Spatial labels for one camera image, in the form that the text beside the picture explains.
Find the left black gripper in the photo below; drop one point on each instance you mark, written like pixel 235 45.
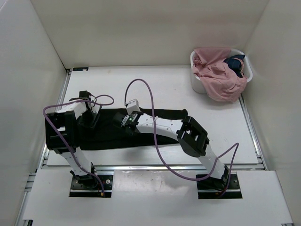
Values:
pixel 92 124

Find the black trousers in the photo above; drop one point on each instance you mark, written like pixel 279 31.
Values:
pixel 107 136

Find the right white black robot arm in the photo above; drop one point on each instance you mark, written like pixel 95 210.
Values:
pixel 191 136

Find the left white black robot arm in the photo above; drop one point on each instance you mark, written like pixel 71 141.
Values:
pixel 62 124

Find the pink trousers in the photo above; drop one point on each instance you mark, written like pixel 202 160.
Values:
pixel 220 82

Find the navy blue garment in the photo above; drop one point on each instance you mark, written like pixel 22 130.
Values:
pixel 236 63

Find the white plastic basket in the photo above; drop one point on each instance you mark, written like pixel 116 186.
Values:
pixel 196 83

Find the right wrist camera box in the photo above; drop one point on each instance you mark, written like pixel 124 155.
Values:
pixel 132 106

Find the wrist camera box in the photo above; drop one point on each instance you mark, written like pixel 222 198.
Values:
pixel 132 106
pixel 85 95

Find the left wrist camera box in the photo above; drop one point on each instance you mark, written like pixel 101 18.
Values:
pixel 85 95

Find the aluminium frame rail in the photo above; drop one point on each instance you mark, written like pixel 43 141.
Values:
pixel 230 132

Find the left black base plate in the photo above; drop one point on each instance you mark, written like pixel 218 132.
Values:
pixel 91 188

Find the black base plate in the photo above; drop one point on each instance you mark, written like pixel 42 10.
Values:
pixel 91 188
pixel 208 192

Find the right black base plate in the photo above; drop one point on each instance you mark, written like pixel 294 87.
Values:
pixel 208 192

